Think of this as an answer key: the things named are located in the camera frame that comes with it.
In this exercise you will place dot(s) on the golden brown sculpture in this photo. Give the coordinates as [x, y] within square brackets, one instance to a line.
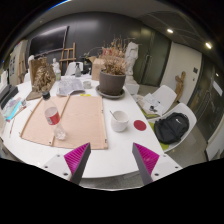
[42, 78]

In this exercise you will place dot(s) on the white ceramic cup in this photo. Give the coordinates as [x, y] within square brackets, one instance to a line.
[120, 125]

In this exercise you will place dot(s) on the beige wooden drawing board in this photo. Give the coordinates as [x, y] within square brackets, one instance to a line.
[83, 120]

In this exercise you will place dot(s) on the grey plant pot saucer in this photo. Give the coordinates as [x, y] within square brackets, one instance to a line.
[100, 92]

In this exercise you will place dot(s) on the small white figure statuette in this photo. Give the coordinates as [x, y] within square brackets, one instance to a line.
[55, 65]

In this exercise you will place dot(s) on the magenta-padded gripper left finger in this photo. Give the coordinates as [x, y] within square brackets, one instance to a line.
[75, 160]

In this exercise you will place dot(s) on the white cabinet with pictures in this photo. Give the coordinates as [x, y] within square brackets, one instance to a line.
[16, 60]

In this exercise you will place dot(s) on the white statue pedestal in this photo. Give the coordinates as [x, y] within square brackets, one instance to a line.
[132, 88]

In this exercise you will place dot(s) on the dried plant in grey pot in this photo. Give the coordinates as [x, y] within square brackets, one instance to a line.
[112, 82]

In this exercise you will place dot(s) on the blue plastic packet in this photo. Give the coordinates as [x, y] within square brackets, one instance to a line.
[13, 108]

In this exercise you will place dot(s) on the brown wooden figure sculpture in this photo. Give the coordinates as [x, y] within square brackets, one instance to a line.
[180, 86]

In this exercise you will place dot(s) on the white plaster bust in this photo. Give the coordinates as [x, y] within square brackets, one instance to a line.
[30, 60]

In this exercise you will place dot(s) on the green seat cushion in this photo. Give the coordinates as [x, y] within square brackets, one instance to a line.
[164, 146]
[146, 114]

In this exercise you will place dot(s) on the white plastic chair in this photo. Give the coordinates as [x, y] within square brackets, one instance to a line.
[190, 116]
[168, 93]

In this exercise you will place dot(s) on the flat round red coaster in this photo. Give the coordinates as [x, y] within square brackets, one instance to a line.
[140, 125]

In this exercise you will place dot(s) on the metal spoon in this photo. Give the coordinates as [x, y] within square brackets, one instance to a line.
[113, 115]

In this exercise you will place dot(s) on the black wall screen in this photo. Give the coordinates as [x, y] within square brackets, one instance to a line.
[48, 41]

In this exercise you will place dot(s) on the black backpack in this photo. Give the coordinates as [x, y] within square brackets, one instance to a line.
[171, 128]

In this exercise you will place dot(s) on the small white round container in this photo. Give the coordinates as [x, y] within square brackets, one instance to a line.
[87, 84]

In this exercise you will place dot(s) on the white papers pile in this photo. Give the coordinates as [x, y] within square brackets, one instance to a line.
[151, 103]

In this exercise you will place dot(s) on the wooden easel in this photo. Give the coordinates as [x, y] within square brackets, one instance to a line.
[67, 55]

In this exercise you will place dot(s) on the folded newspaper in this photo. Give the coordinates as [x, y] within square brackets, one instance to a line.
[70, 86]

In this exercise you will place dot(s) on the black flat device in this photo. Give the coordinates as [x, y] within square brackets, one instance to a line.
[7, 95]

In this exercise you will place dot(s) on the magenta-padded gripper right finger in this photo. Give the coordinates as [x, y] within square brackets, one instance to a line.
[148, 160]

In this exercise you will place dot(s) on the tall white plaster statue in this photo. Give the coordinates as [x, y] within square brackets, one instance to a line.
[131, 60]

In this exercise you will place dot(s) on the clear red-labelled plastic bottle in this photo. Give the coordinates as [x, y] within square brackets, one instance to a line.
[52, 116]

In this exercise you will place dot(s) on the round ceiling spotlight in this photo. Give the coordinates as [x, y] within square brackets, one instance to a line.
[170, 30]
[208, 45]

